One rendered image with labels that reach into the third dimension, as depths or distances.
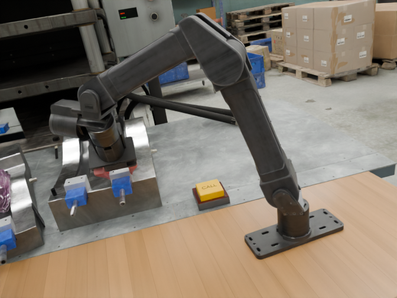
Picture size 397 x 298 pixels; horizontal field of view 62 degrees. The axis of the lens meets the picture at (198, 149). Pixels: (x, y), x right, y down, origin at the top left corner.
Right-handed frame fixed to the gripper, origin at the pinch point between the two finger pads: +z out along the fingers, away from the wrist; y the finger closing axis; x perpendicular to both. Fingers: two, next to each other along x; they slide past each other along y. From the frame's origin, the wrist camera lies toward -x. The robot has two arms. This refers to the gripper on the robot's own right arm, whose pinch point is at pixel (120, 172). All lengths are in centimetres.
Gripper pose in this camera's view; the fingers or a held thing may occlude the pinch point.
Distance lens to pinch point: 83.1
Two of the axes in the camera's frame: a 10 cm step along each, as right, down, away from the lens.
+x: 2.5, 7.8, -5.7
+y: -9.7, 2.1, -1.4
